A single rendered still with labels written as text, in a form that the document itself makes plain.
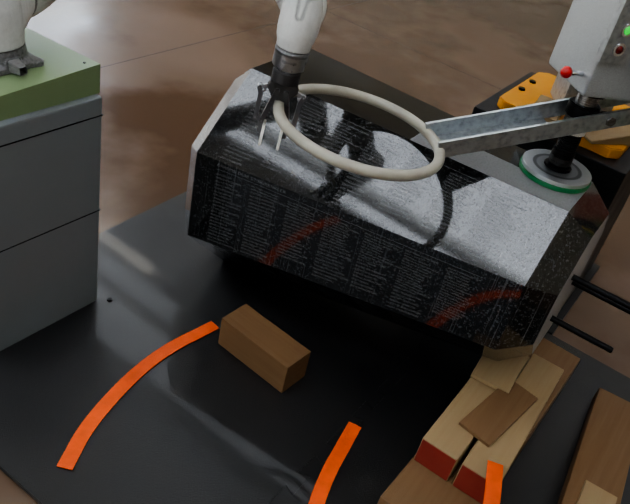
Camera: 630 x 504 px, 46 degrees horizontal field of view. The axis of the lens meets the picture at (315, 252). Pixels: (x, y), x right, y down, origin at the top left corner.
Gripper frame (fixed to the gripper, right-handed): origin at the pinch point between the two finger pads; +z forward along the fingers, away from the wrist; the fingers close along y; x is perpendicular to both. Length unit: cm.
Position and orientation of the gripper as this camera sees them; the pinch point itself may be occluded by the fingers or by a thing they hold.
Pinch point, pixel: (270, 135)
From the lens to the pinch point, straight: 208.0
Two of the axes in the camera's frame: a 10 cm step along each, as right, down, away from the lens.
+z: -2.5, 7.9, 5.6
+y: 9.7, 2.4, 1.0
